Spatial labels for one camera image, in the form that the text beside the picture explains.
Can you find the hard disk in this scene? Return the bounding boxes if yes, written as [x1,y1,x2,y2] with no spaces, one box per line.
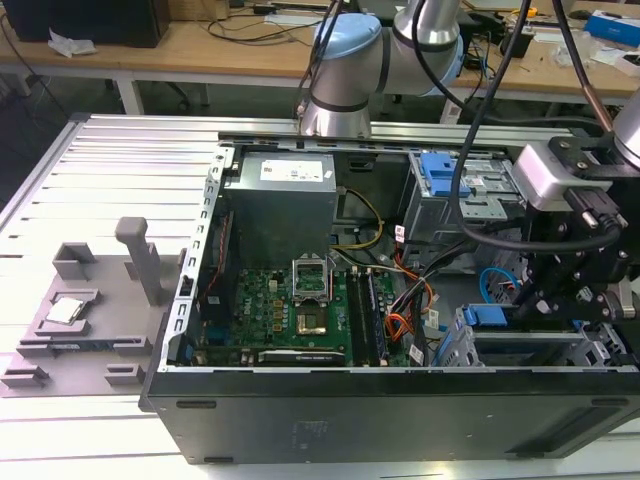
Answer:
[433,304,589,369]

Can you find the metal disk bay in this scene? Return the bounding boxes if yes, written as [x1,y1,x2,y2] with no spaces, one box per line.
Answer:
[432,303,632,371]

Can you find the black RAM slot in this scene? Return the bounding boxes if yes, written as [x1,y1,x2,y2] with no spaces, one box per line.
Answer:
[347,269,369,366]

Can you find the metal drive cage blue latch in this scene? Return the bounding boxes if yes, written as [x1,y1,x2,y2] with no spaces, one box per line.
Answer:
[402,149,527,252]

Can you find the installed RAM stick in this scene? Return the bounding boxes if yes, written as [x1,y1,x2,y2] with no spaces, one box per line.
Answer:
[367,272,391,364]

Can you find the clear plastic bags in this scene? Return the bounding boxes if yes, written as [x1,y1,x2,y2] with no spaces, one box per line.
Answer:
[552,29,616,69]

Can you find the black motor block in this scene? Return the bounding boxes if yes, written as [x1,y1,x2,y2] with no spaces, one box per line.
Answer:
[499,24,536,59]

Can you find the blue cardboard box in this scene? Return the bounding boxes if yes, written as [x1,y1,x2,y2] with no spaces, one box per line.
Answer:
[584,9,640,49]

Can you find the black PC case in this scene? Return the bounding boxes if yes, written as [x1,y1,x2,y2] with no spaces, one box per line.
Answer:
[138,130,640,466]

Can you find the metal socket cover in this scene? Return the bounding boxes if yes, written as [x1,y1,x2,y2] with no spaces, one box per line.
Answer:
[291,255,334,304]

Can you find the CPU socket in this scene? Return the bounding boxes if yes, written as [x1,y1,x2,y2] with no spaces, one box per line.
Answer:
[294,308,331,338]

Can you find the black graphics card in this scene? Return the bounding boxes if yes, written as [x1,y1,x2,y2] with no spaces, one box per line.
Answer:
[257,348,347,367]

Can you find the grey power supply unit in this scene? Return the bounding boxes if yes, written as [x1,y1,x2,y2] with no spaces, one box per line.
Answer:
[222,151,339,256]

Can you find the green motherboard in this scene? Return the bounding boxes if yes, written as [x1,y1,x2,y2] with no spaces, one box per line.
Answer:
[199,267,401,367]

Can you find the black case fan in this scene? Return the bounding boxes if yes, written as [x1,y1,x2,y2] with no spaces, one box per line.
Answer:
[205,209,237,321]

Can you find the wooden desk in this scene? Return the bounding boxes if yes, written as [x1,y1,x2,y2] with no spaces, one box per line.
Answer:
[0,0,640,117]

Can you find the dark RAM stick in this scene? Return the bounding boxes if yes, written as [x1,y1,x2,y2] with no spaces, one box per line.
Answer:
[49,341,119,352]

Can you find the silver CPU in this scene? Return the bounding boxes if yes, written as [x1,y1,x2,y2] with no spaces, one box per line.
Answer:
[45,297,88,324]

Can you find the grey parts rack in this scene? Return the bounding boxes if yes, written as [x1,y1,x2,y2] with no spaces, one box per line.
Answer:
[0,216,187,399]

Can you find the large black box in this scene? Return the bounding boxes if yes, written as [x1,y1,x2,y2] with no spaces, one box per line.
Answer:
[2,0,171,49]

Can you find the crumpled white plastic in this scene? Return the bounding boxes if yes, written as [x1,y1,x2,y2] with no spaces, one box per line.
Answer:
[47,28,99,58]

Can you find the blue disk wire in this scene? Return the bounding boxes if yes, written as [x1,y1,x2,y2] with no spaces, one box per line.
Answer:
[478,266,522,307]

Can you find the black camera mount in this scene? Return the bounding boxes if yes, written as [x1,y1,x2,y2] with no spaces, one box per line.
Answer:
[547,134,640,184]

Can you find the black disk wire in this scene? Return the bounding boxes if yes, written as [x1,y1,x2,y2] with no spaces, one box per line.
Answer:
[414,224,482,284]

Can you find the thick black camera cable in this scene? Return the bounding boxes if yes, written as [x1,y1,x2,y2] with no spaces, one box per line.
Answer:
[457,0,629,251]

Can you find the orange and red cable bundle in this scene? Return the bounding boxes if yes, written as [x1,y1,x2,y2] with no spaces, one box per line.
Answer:
[386,249,437,344]

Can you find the yellow and black power cable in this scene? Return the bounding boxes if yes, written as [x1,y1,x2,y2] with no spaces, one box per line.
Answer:
[331,187,386,251]

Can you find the black cable with copper sleeve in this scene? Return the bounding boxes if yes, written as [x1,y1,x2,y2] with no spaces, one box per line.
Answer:
[551,0,616,136]

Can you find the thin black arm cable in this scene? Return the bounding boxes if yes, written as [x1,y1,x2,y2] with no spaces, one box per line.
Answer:
[412,0,471,109]

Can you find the black cable at arm base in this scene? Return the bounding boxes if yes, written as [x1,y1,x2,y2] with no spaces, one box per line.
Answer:
[296,0,347,127]

